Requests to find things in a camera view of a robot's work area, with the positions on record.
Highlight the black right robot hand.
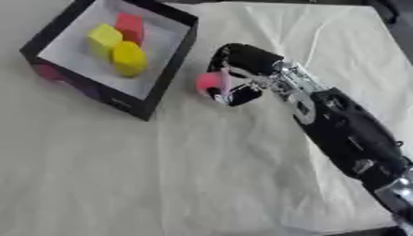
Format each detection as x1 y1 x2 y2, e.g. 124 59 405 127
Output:
205 42 286 108

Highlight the pink cylinder block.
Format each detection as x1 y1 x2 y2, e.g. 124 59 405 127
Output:
194 71 232 98

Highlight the black box with white inside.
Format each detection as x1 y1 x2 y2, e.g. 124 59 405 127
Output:
18 0 200 122

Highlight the yellow hexagonal block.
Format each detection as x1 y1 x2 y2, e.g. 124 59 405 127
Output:
110 41 148 77

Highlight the red block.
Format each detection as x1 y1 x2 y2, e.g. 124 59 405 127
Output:
112 11 146 46

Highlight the light yellow cube block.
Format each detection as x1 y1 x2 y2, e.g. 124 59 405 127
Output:
87 22 124 62

